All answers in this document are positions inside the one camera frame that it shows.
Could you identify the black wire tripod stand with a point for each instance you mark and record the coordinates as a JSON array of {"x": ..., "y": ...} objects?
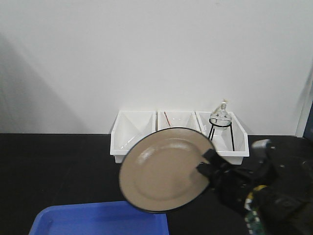
[{"x": 218, "y": 129}]

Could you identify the left white plastic bin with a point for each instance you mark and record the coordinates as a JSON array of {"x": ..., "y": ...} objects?
[{"x": 129, "y": 128}]

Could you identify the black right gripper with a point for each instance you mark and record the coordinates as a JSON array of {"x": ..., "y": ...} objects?
[{"x": 230, "y": 183}]

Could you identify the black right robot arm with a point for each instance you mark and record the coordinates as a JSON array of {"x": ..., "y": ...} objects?
[{"x": 265, "y": 209}]

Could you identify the blue plastic tray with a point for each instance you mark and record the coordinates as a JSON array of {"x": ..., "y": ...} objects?
[{"x": 106, "y": 218}]

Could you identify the green right circuit board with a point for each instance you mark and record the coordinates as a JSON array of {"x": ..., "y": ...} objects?
[{"x": 252, "y": 219}]

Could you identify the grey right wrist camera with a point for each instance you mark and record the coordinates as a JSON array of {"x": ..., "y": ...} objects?
[{"x": 261, "y": 144}]

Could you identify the middle white plastic bin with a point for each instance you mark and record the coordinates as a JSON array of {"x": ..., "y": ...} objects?
[{"x": 185, "y": 119}]

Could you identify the beige plate with black rim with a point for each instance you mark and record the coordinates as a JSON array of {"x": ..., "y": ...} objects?
[{"x": 160, "y": 173}]

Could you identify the glass alcohol burner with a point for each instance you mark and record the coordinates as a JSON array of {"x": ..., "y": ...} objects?
[{"x": 220, "y": 118}]

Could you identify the right white plastic bin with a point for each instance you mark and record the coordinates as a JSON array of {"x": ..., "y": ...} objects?
[{"x": 223, "y": 145}]

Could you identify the white plastic bin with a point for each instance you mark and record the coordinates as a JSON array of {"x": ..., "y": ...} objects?
[
  {"x": 223, "y": 145},
  {"x": 129, "y": 128},
  {"x": 185, "y": 119}
]

